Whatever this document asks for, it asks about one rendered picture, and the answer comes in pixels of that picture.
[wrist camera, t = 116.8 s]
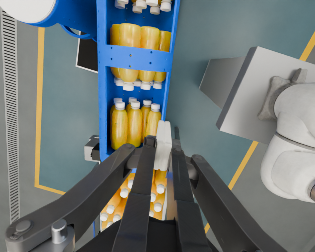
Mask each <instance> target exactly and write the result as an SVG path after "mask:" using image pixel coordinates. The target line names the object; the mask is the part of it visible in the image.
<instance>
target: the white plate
mask: <svg viewBox="0 0 315 252"><path fill-rule="evenodd" d="M56 2H57V0H0V6H1V7H2V9H3V10H4V11H5V12H6V13H8V14H9V15H10V16H11V17H13V18H14V19H16V20H18V21H21V22H24V23H29V24H34V23H39V22H41V21H43V20H45V19H46V18H47V17H48V16H49V15H50V14H51V13H52V11H53V10H54V8H55V5H56Z"/></svg>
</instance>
